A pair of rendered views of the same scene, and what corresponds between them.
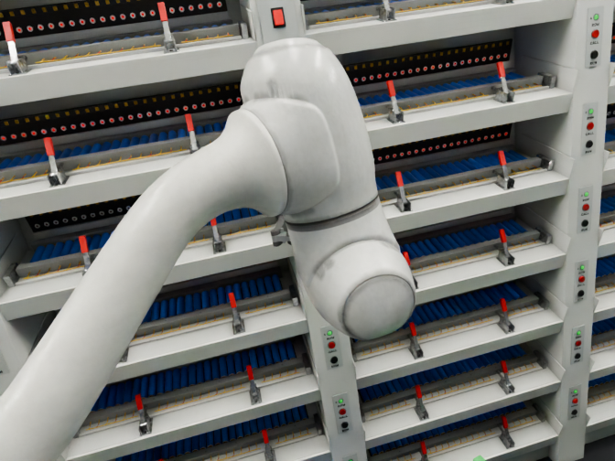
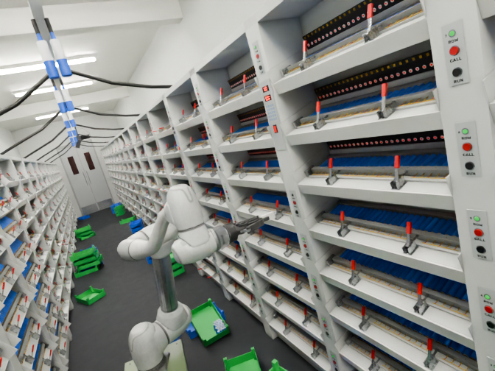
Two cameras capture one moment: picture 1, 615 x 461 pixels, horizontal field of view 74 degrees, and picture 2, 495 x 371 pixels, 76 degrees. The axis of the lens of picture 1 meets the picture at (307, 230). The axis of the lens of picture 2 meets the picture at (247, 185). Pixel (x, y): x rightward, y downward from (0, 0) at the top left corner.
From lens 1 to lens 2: 125 cm
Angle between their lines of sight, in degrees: 71
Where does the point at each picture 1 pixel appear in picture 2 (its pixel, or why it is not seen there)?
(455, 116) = (356, 189)
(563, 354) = not seen: outside the picture
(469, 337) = (400, 346)
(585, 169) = (482, 271)
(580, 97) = (462, 202)
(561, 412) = not seen: outside the picture
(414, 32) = (328, 136)
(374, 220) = (183, 235)
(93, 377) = (153, 241)
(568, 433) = not seen: outside the picture
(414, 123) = (334, 188)
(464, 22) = (353, 131)
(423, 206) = (351, 238)
